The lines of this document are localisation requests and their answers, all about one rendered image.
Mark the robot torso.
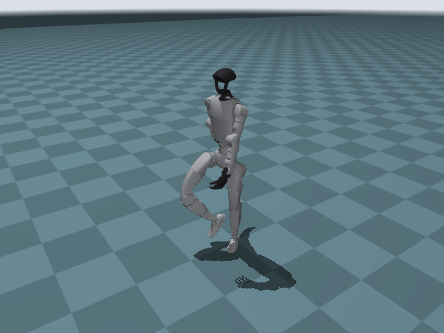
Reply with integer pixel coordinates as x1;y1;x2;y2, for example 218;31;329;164
210;93;241;169

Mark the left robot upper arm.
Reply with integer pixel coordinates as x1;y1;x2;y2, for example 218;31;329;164
225;103;248;146

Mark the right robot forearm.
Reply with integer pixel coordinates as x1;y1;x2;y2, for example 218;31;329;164
208;127;215;139

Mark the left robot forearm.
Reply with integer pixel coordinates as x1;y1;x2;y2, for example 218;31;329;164
224;136;239;175

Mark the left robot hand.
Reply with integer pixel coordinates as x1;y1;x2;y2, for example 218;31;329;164
209;167;231;189

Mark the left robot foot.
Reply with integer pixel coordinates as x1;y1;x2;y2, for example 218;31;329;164
227;234;240;253

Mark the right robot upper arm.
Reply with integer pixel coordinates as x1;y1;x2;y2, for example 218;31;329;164
205;95;215;129

